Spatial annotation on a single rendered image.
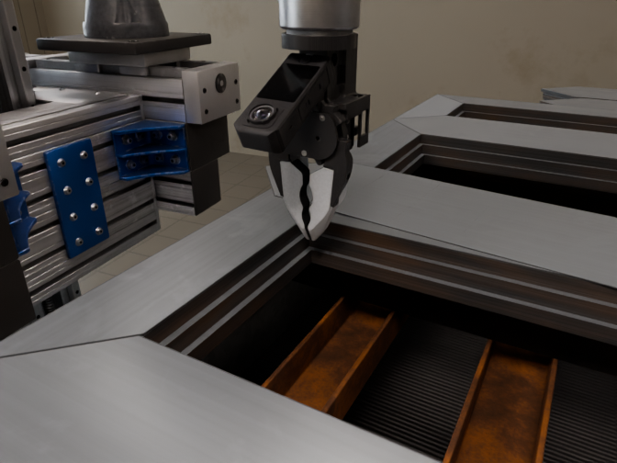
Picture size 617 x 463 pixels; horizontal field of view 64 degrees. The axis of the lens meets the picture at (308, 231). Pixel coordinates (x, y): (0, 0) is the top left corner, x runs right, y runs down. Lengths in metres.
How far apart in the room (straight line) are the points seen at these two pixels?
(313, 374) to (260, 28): 3.16
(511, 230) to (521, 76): 2.65
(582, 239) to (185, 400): 0.45
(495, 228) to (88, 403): 0.45
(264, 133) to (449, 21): 2.86
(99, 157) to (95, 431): 0.61
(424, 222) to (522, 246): 0.11
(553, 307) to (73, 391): 0.43
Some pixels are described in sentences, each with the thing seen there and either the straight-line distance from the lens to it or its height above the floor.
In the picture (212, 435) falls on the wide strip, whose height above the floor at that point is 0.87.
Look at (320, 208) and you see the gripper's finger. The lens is 0.51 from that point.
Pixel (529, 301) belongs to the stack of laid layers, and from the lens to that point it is 0.54.
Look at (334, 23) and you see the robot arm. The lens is 0.47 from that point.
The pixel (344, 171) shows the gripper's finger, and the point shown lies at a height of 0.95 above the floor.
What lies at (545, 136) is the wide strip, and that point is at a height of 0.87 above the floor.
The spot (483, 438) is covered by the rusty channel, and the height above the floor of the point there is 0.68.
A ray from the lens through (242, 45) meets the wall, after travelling 3.72.
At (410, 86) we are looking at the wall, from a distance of 3.31.
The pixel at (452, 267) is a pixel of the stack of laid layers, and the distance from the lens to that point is 0.54.
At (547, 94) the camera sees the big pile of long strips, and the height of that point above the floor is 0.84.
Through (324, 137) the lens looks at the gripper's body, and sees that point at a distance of 0.48.
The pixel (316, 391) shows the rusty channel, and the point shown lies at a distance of 0.62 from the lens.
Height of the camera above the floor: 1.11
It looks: 26 degrees down
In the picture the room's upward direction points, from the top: straight up
